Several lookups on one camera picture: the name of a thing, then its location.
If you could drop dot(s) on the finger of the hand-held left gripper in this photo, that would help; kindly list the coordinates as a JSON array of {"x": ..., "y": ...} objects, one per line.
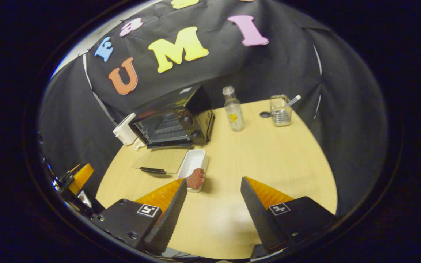
[{"x": 82, "y": 175}]

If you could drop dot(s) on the white rectangular tray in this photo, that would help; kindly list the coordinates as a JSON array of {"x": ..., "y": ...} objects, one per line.
[{"x": 194, "y": 160}]

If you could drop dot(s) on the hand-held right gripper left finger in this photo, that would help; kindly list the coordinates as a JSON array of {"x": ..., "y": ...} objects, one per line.
[{"x": 168, "y": 219}]

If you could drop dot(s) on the red meat piece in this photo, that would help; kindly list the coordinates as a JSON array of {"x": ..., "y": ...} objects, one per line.
[{"x": 196, "y": 179}]

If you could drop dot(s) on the white toaster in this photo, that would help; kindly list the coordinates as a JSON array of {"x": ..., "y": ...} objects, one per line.
[{"x": 124, "y": 129}]

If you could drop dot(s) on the clear glass bottle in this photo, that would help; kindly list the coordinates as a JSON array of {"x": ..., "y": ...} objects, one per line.
[{"x": 234, "y": 113}]

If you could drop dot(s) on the small black round lid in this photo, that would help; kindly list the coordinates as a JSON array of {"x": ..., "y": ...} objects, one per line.
[{"x": 265, "y": 114}]

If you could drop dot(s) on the white crumpled paper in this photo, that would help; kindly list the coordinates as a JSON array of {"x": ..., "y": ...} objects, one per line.
[{"x": 139, "y": 145}]

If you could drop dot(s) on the black backdrop cloth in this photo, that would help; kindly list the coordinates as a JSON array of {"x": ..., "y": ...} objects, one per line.
[{"x": 287, "y": 65}]

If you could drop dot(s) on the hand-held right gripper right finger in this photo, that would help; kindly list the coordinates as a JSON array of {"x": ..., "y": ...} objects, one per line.
[{"x": 260, "y": 219}]

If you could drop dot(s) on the white straw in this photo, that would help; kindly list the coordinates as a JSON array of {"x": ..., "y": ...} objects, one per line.
[{"x": 294, "y": 100}]

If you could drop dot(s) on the black electric oven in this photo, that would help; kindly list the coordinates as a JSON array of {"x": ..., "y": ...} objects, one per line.
[{"x": 196, "y": 106}]

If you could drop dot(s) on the clear glass cup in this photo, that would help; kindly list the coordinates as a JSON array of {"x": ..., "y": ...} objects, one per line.
[{"x": 280, "y": 113}]

